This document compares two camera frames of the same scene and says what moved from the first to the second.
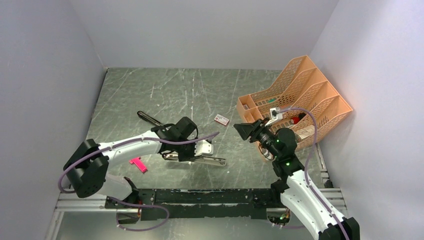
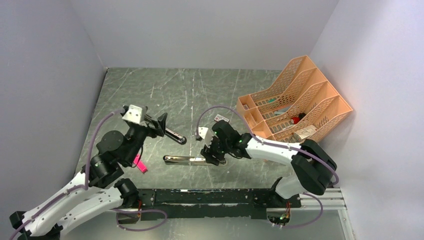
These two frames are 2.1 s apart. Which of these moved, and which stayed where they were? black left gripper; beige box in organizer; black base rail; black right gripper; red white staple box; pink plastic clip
Moved: black left gripper; black right gripper
Stayed: pink plastic clip; red white staple box; black base rail; beige box in organizer
